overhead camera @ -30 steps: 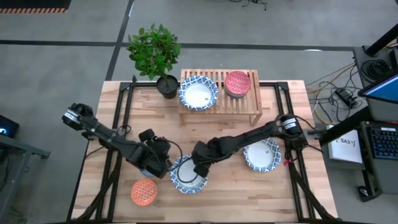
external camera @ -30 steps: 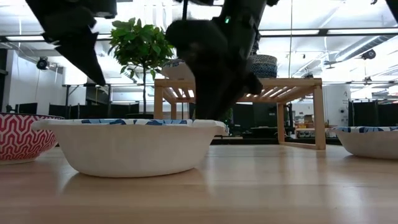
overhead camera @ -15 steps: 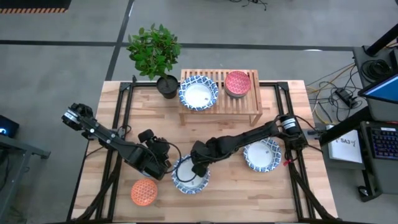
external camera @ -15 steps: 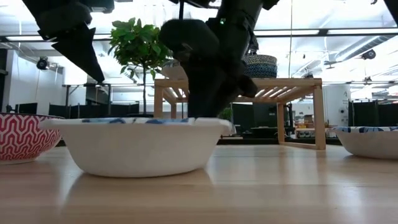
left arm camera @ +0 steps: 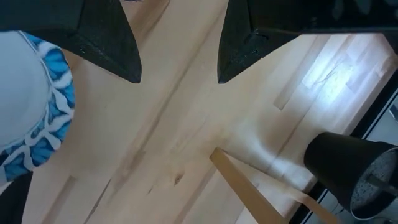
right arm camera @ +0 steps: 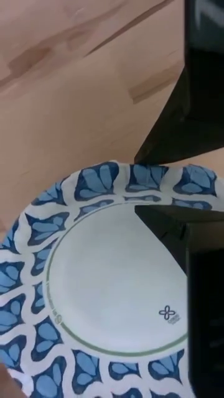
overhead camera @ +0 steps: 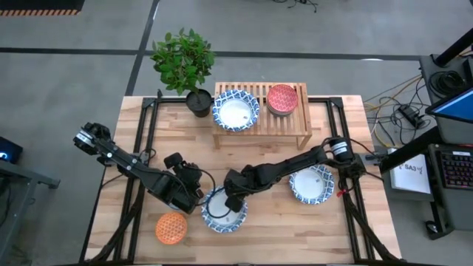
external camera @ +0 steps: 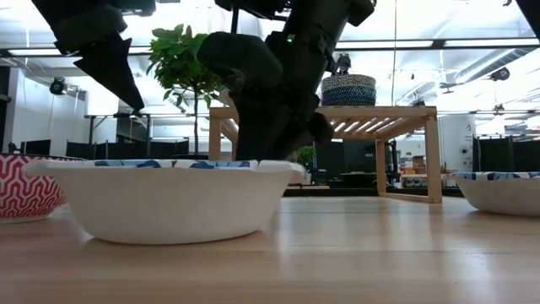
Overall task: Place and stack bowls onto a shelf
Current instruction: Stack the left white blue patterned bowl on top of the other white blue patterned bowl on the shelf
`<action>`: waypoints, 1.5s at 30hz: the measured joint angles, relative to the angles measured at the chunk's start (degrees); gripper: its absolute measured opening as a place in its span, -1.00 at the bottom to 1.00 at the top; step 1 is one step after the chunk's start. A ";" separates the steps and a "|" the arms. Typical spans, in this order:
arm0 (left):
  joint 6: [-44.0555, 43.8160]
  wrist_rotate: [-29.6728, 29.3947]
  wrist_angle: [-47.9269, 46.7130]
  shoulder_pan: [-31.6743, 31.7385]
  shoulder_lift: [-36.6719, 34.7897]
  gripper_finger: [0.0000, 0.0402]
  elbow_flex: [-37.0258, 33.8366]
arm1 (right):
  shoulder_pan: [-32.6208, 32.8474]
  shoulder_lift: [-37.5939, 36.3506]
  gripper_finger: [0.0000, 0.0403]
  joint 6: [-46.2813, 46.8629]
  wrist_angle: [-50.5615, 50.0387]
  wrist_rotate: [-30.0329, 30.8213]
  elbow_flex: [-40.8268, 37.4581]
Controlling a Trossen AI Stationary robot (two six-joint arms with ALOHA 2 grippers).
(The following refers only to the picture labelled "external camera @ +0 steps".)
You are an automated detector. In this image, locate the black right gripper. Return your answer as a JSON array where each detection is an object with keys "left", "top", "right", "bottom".
[{"left": 230, "top": 71, "right": 334, "bottom": 161}]

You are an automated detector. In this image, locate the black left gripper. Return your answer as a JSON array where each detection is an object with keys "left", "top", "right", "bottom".
[{"left": 53, "top": 3, "right": 145, "bottom": 113}]

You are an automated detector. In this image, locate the yellow inside blue outside bowl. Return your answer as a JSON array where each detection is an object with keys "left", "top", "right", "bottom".
[{"left": 321, "top": 86, "right": 377, "bottom": 107}]

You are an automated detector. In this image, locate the slatted wooden shelf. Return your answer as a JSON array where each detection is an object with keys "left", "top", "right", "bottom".
[{"left": 208, "top": 105, "right": 443, "bottom": 204}]

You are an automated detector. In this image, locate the small green background plant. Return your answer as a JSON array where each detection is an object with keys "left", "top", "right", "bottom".
[{"left": 296, "top": 145, "right": 317, "bottom": 168}]

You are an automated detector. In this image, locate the green plant in black pot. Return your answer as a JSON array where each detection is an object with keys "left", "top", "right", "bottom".
[{"left": 146, "top": 24, "right": 227, "bottom": 161}]

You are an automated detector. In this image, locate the long ceiling strip light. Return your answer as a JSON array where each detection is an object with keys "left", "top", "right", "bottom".
[
  {"left": 335, "top": 39, "right": 435, "bottom": 49},
  {"left": 444, "top": 37, "right": 540, "bottom": 46},
  {"left": 7, "top": 47, "right": 64, "bottom": 56}
]

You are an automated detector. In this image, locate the black partition panel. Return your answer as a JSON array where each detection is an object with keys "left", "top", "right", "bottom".
[
  {"left": 472, "top": 133, "right": 540, "bottom": 172},
  {"left": 65, "top": 138, "right": 191, "bottom": 161}
]

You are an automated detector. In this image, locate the navy inside red outside bowl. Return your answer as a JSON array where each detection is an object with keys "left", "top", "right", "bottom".
[{"left": 0, "top": 152, "right": 71, "bottom": 224}]

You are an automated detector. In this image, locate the cluttered background workbench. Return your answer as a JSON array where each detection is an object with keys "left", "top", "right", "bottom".
[{"left": 399, "top": 166, "right": 459, "bottom": 189}]

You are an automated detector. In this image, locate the black ceiling-mounted camera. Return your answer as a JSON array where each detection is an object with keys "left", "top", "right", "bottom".
[
  {"left": 335, "top": 52, "right": 353, "bottom": 76},
  {"left": 489, "top": 66, "right": 511, "bottom": 82},
  {"left": 49, "top": 76, "right": 68, "bottom": 96}
]

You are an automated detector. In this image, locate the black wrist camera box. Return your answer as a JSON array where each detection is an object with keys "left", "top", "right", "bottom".
[{"left": 196, "top": 31, "right": 284, "bottom": 92}]

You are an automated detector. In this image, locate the silver spiral ceiling duct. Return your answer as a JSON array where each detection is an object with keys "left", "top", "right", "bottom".
[{"left": 453, "top": 46, "right": 540, "bottom": 84}]

